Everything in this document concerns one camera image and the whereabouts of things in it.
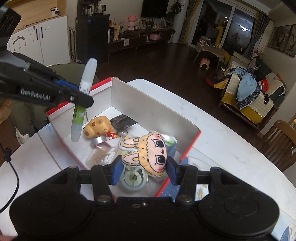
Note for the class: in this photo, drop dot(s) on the clear bag of cotton swabs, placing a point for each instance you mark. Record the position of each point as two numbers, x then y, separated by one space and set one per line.
104 158

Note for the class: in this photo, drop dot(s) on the pink plastic stool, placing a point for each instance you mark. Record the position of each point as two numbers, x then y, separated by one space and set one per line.
205 60

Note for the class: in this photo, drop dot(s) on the dark wooden television cabinet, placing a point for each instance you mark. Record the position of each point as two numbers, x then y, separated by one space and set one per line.
136 42

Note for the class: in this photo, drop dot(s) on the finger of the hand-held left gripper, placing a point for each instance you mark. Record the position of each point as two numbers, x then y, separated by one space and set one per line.
78 98
63 83

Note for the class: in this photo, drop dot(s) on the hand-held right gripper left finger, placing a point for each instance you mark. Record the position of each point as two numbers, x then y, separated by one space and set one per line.
116 171

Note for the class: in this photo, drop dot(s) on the grey yellow curtain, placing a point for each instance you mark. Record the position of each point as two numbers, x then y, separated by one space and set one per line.
256 32
192 20

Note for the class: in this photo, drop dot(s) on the black snack packet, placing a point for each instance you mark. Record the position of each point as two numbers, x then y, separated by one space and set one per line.
121 121

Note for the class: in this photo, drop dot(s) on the red bag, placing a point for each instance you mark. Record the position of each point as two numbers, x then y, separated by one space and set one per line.
264 86

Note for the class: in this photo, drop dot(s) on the yellow giraffe toy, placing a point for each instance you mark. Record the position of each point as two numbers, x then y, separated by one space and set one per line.
219 34

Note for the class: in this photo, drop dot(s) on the yellow spotted squishy toy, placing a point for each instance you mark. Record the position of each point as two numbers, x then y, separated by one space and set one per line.
98 125

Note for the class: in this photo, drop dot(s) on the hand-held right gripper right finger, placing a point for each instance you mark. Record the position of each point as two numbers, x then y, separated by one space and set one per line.
172 170

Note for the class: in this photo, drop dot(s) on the white green tube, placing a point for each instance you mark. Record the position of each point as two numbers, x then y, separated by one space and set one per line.
81 115

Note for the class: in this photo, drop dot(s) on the white tower air conditioner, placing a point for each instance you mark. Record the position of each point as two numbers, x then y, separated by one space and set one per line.
181 25

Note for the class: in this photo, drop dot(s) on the dark framed wall picture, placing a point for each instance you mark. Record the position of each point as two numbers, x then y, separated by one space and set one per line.
273 37
291 45
283 38

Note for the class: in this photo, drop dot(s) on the pink handbag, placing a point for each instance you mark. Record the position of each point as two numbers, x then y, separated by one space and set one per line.
155 36

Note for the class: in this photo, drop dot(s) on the person's left hand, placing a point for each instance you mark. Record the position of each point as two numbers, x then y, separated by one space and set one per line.
4 111

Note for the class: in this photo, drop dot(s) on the green potted plant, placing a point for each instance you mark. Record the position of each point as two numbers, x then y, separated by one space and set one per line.
177 7

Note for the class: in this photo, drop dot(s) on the pile of blue clothes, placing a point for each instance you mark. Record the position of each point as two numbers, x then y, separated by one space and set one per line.
246 85

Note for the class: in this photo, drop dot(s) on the pink plush doll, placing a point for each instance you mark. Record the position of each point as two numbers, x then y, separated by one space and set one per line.
132 22

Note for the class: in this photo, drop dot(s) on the red round floor item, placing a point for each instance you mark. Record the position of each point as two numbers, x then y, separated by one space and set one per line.
211 81

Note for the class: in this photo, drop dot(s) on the wooden dining chair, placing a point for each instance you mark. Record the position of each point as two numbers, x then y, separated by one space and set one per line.
283 129

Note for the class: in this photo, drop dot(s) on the cream throw blanket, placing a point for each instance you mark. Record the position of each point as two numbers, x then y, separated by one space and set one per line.
276 81

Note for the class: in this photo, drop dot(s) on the red cardboard box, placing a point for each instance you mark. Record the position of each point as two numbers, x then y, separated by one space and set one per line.
143 104

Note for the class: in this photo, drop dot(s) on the black water dispenser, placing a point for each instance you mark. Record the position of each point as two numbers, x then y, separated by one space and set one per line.
92 39

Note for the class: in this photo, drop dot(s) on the white cabinet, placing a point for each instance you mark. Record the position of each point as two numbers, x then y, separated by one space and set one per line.
50 39

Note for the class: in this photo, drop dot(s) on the clear plastic bag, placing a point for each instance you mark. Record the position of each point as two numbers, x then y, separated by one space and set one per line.
161 23

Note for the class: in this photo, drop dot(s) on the flat screen television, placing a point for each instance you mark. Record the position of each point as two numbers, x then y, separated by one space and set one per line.
155 8

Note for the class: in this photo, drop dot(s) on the sofa with yellow cover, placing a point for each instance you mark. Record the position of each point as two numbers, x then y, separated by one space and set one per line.
249 109

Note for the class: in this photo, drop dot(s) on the round grey pocket mirror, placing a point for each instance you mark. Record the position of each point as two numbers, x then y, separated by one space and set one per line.
98 140

